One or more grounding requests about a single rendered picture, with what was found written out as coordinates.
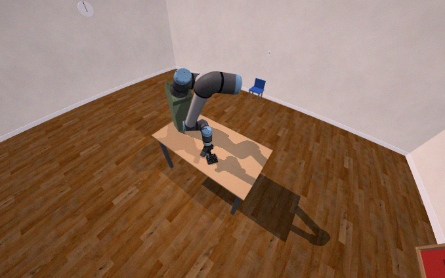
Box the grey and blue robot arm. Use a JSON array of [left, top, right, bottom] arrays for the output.
[[170, 68, 242, 157]]

